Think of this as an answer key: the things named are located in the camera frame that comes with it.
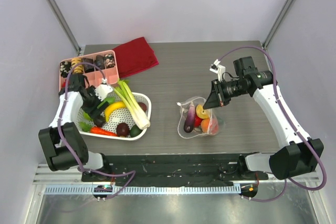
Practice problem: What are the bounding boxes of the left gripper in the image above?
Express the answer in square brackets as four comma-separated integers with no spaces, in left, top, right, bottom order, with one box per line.
[81,86,109,120]

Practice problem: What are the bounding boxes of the peach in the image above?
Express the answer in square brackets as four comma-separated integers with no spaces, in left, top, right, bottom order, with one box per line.
[201,118,219,135]

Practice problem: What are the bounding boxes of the red strawberry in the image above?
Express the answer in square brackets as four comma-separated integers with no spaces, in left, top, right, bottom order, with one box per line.
[194,115,203,127]

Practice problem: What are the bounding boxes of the clear zip top bag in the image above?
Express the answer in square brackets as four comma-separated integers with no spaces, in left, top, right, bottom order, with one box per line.
[176,97,225,139]

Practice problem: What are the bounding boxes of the purple eggplant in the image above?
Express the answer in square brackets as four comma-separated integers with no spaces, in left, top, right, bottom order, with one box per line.
[183,103,196,133]

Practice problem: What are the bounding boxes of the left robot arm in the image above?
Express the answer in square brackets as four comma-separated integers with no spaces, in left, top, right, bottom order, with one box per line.
[38,73,112,182]

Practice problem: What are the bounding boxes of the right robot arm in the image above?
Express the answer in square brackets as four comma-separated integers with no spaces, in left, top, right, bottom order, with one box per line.
[203,56,324,179]

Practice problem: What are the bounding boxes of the dark purple fig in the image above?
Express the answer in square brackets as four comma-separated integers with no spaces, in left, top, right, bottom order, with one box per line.
[93,115,106,127]

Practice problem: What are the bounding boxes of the light green cucumber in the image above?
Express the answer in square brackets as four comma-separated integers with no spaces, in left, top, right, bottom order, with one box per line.
[97,97,115,108]

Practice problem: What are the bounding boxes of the yellow banana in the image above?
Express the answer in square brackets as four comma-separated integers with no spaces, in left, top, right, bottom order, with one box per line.
[104,101,126,122]

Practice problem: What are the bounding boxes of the orange carrot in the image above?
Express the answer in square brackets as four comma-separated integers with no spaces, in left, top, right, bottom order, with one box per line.
[79,122,117,136]

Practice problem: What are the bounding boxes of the pink divided tray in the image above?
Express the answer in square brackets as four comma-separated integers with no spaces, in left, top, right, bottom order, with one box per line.
[59,50,120,90]

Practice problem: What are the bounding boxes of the dark brown sushi roll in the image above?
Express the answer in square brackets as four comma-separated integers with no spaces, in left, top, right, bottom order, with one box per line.
[82,58,95,73]

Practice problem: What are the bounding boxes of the yellow striped sushi roll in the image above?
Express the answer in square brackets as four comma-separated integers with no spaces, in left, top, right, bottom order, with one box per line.
[71,57,84,74]

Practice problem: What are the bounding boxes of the white plastic basket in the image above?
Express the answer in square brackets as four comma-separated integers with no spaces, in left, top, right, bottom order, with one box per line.
[74,92,152,141]

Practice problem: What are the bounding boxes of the dark purple mangosteen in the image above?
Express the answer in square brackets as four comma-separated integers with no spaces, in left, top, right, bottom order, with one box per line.
[116,122,130,137]

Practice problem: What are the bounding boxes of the dark blue sushi roll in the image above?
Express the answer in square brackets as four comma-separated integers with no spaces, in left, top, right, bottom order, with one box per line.
[94,55,106,70]

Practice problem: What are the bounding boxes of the pink flower sushi roll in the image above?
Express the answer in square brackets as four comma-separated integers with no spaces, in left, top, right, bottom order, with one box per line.
[104,54,116,69]

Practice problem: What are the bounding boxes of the black dotted sushi roll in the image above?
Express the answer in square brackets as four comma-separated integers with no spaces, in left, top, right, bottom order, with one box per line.
[59,61,71,78]

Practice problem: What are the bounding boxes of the green leek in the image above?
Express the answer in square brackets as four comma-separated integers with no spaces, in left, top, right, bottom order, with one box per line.
[114,80,150,130]

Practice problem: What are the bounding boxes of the green avocado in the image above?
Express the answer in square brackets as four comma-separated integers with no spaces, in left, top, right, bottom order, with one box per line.
[130,124,143,137]

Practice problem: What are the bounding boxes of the dark red plum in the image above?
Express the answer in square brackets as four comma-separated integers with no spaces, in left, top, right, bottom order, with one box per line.
[138,102,147,112]

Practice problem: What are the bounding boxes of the red folded cloth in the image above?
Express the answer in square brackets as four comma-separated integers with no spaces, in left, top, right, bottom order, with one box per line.
[113,37,159,78]

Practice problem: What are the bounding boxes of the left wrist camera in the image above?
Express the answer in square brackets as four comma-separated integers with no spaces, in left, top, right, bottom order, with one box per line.
[94,84,113,101]

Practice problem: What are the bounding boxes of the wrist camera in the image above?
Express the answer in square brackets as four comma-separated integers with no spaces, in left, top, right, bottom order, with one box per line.
[94,84,113,101]
[209,59,226,81]

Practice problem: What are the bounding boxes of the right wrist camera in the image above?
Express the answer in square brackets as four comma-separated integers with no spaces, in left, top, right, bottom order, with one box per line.
[209,59,226,81]

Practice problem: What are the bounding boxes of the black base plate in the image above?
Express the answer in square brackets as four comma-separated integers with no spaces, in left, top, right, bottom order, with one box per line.
[81,152,269,188]

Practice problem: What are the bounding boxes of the white slotted cable duct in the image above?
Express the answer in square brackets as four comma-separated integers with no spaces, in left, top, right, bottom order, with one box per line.
[45,184,241,196]

